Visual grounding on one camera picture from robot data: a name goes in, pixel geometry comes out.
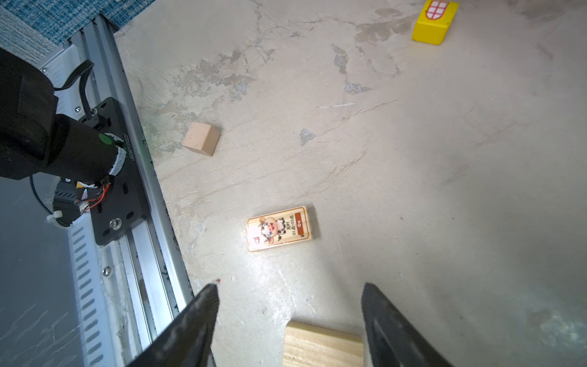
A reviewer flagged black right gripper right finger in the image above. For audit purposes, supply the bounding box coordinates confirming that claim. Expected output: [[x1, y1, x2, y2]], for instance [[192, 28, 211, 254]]
[[361, 283, 452, 366]]

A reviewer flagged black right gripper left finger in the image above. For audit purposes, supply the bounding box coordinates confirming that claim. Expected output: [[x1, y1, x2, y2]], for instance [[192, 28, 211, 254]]
[[129, 283, 220, 366]]

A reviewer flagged patterned wood block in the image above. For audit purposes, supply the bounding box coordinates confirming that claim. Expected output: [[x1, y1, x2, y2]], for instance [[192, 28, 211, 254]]
[[246, 206, 313, 252]]

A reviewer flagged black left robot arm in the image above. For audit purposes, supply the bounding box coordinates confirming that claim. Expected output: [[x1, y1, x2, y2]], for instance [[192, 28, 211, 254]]
[[1, 50, 127, 186]]

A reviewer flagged light wood block near cylinder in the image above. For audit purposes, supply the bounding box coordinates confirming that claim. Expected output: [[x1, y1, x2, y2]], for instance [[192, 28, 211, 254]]
[[282, 321, 365, 367]]

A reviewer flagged small square wood block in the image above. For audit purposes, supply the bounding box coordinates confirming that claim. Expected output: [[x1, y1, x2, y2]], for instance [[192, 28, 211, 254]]
[[182, 122, 220, 157]]

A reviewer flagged yellow window toy cube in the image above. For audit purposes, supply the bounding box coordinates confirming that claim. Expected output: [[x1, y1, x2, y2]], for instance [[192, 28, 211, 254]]
[[412, 0, 460, 45]]

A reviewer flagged aluminium front rail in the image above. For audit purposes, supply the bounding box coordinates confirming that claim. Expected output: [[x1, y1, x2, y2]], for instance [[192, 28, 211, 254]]
[[41, 16, 194, 366]]

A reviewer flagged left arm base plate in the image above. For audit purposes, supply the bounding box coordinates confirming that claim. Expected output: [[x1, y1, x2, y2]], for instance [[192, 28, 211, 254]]
[[50, 97, 150, 246]]

